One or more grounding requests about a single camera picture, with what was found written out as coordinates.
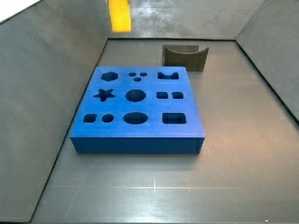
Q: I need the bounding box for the blue foam shape board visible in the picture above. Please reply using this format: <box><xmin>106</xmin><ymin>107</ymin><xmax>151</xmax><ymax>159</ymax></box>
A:
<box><xmin>70</xmin><ymin>66</ymin><xmax>206</xmax><ymax>154</ymax></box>

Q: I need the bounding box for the yellow arch block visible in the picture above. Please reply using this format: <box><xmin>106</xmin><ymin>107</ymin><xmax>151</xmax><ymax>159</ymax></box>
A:
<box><xmin>107</xmin><ymin>0</ymin><xmax>132</xmax><ymax>32</ymax></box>

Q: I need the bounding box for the black curved fixture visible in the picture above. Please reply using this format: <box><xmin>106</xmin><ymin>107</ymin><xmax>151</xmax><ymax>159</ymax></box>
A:
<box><xmin>163</xmin><ymin>45</ymin><xmax>210</xmax><ymax>72</ymax></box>

